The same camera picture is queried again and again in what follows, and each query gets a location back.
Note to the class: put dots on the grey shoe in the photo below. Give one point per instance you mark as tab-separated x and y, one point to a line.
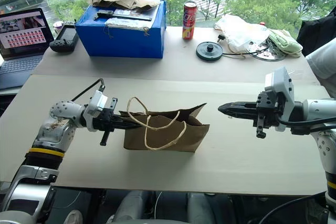
74	217

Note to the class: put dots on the long black flat tool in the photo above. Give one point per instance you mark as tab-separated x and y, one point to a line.
123	15

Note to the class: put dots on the white plastic bag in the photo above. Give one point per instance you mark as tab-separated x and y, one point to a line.
241	31

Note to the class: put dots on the light green cloth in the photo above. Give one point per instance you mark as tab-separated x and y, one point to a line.
286	43

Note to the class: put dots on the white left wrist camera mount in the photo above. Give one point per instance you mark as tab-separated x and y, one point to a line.
97	104

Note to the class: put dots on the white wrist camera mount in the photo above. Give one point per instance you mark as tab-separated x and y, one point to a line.
279	82
97	104

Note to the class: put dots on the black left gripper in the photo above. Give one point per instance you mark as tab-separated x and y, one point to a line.
105	121

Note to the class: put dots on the open laptop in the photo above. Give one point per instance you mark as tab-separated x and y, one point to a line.
21	43

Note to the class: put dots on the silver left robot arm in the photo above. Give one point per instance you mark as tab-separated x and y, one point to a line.
52	132

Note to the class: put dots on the cup with purple lid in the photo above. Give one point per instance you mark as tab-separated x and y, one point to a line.
57	26

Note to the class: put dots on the black round kettle base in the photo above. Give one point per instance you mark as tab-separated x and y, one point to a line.
208	53

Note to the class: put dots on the black power plug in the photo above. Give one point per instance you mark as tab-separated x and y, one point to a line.
221	38

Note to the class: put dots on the blue plastic box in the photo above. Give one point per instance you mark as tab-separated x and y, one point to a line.
120	43

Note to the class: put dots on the red drink can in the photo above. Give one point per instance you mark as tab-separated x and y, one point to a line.
189	22

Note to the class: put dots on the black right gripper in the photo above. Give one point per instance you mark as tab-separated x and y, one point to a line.
267	113

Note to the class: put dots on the crumpled brown paper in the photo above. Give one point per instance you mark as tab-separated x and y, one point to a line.
123	2

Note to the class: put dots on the round metal plate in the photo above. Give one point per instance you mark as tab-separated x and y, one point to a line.
267	56

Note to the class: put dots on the black handheld controller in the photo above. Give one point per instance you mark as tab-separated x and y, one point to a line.
65	39

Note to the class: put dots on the person in white shirt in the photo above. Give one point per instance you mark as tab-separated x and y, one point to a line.
324	64

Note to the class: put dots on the black backpack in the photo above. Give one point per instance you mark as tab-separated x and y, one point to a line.
316	32

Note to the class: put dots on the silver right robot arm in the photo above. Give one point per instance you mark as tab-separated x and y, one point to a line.
325	142

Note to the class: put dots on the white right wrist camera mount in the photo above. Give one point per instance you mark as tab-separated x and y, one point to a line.
279	82

